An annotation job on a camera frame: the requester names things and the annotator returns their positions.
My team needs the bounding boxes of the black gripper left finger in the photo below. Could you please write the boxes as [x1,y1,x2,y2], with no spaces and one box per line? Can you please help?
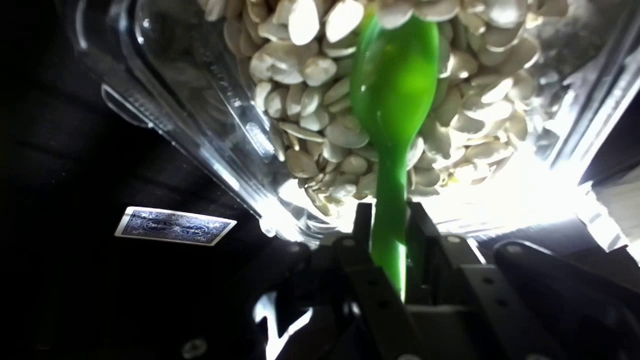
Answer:
[336,201,415,360]

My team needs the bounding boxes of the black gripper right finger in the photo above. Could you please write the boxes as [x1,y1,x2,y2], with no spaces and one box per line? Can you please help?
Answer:
[406,201,535,360]

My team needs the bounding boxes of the green plastic spoon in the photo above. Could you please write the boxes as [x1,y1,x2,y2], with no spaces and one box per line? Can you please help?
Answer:
[348,11,443,301]

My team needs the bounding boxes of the blue backed playing card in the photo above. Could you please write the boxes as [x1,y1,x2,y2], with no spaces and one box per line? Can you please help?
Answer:
[111,204,239,250]

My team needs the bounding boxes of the transparent plastic container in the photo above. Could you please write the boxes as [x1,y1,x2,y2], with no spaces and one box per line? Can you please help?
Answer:
[68,0,640,246]

